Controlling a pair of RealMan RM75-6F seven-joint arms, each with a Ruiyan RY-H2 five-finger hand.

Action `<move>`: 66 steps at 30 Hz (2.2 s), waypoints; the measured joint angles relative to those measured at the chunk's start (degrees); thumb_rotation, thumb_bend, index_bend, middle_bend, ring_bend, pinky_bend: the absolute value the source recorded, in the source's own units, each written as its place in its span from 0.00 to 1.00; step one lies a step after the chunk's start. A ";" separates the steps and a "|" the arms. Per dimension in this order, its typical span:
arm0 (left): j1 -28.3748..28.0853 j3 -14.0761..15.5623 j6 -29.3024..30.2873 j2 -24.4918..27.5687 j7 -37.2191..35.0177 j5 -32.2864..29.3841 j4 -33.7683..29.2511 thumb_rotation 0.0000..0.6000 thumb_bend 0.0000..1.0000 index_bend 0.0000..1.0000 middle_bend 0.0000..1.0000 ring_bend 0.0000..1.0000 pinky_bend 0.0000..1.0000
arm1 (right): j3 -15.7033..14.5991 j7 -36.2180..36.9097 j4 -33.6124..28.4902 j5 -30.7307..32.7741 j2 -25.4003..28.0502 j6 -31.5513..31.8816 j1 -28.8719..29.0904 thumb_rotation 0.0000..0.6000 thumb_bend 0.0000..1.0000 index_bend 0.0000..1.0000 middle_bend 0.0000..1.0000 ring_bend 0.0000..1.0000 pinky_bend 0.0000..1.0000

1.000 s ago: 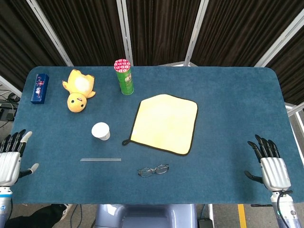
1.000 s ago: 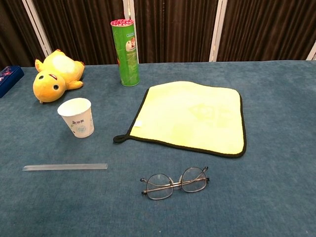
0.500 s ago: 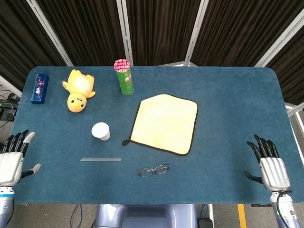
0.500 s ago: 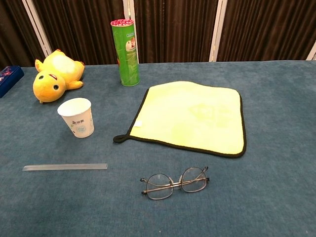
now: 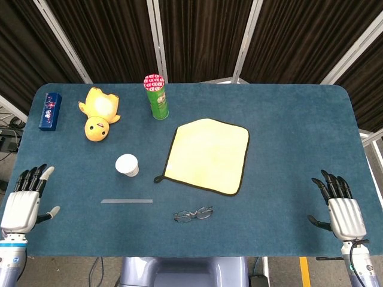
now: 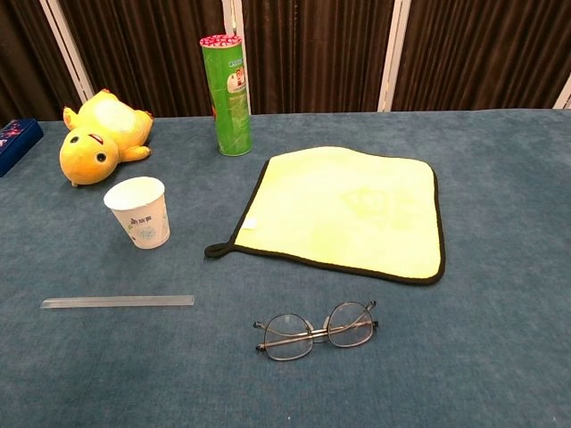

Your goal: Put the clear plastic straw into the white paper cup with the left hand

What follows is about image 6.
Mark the metal frame eyeglasses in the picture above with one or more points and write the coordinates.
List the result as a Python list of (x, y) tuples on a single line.
[(319, 330)]

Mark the yellow plush duck toy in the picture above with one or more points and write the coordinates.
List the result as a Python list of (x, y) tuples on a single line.
[(100, 138)]

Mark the blue table cloth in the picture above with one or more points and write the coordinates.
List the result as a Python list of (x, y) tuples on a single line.
[(285, 290)]

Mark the dark blue rectangular box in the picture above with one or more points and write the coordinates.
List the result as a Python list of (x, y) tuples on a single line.
[(13, 145)]

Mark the green cylindrical chips can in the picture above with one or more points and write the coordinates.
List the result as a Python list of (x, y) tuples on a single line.
[(231, 107)]

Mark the yellow towel with black trim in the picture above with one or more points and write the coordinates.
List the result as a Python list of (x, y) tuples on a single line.
[(343, 214)]

